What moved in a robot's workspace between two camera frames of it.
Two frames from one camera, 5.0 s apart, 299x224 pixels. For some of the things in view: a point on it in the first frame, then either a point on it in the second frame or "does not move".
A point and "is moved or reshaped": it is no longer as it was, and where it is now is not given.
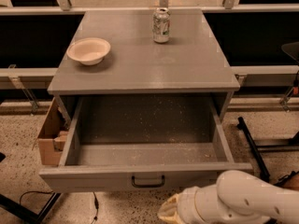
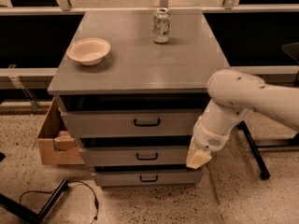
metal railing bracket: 13,74 does not move
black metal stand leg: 262,168 does not move
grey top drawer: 143,143 is moved or reshaped
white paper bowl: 89,51 does not move
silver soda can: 162,25 does not move
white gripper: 186,204 to 207,138
